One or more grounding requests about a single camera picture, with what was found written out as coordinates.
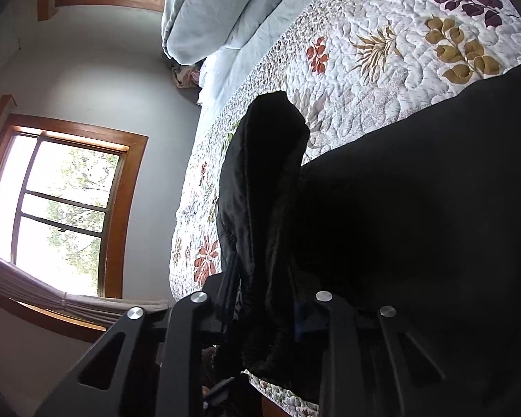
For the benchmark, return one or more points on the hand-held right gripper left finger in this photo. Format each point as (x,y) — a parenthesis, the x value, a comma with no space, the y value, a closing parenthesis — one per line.
(191,325)

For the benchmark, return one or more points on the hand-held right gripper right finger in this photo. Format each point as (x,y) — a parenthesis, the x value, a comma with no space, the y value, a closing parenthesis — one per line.
(334,334)

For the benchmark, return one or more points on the black pants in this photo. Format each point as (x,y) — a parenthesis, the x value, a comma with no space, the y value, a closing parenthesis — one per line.
(417,226)

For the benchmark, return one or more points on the wooden framed side window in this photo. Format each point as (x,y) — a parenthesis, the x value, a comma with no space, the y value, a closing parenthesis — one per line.
(126,226)

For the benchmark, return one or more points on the beige tied curtain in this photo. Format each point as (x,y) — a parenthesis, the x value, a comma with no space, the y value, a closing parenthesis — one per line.
(26,282)

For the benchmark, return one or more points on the pile of clothes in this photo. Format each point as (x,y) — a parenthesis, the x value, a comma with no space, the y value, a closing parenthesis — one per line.
(186,78)

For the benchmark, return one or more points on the light blue bed sheet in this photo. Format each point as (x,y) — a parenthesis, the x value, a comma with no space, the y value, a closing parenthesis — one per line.
(243,65)

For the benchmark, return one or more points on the floral quilted bedspread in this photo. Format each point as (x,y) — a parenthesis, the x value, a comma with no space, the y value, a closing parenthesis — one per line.
(373,52)

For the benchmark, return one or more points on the folded light blue duvet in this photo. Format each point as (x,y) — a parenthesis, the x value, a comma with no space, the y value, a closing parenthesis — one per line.
(208,21)

